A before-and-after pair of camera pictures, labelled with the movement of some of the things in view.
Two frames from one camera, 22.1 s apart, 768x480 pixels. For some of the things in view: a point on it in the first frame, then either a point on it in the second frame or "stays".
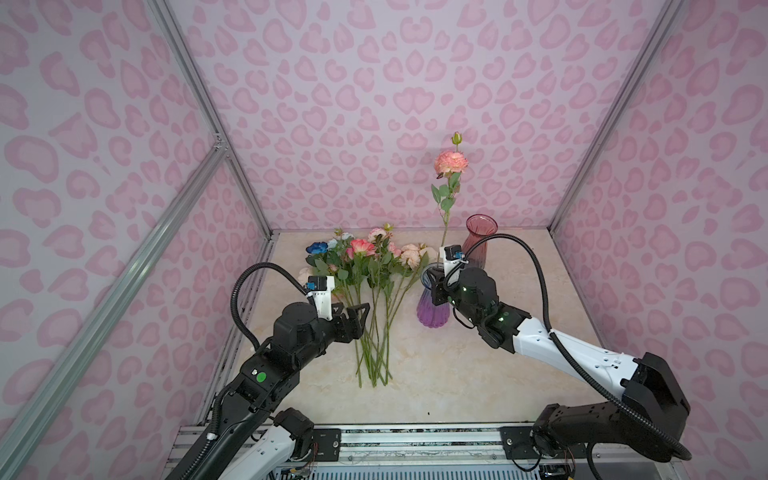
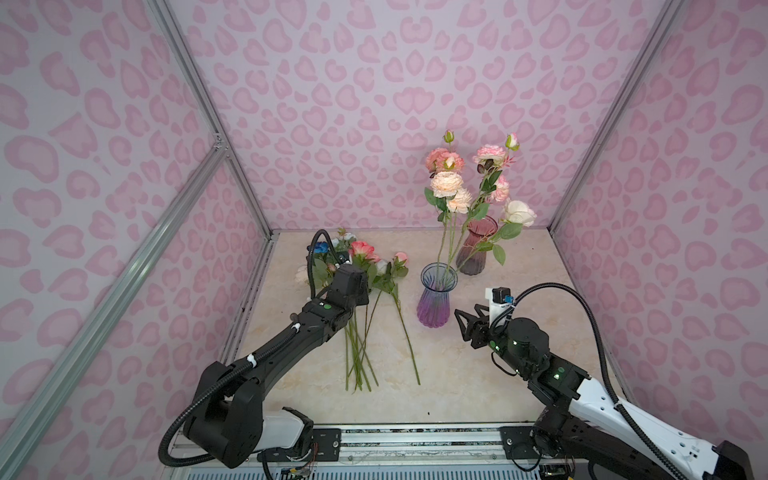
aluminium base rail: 417,445 stays
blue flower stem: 317,248 stays
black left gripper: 346,334 to 363,292
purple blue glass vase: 429,314 stays
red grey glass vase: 479,227 stays
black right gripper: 439,286 to 481,326
